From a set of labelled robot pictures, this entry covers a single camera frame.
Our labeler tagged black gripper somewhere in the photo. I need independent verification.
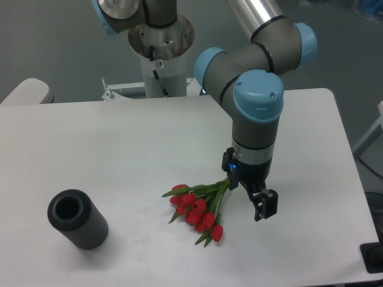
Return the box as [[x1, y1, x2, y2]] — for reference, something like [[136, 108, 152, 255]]
[[221, 147, 278, 222]]

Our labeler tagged red tulip bouquet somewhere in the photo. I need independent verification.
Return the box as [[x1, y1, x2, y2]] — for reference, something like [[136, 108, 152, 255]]
[[162, 178, 229, 246]]

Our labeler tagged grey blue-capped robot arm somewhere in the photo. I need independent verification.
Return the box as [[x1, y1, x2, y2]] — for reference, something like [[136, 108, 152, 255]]
[[92, 1, 317, 221]]

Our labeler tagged white furniture leg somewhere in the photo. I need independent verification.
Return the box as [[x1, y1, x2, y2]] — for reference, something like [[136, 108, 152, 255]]
[[351, 102, 382, 158]]

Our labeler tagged dark grey ribbed vase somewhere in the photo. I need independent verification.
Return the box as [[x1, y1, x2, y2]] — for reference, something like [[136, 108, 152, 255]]
[[47, 189, 108, 250]]

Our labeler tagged white chair armrest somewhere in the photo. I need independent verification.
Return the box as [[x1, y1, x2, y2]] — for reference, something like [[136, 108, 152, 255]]
[[1, 78, 55, 106]]

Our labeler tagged white metal base frame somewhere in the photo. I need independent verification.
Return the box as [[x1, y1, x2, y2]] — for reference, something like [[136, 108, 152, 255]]
[[101, 78, 208, 101]]

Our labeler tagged black pedestal cable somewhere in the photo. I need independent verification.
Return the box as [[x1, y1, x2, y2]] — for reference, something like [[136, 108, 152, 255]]
[[148, 45, 170, 98]]

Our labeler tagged black cable grommet box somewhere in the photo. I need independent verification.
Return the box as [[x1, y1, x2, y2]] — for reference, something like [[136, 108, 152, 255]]
[[360, 242, 382, 274]]

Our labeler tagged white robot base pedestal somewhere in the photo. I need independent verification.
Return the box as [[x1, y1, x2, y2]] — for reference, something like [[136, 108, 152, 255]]
[[128, 14, 194, 98]]

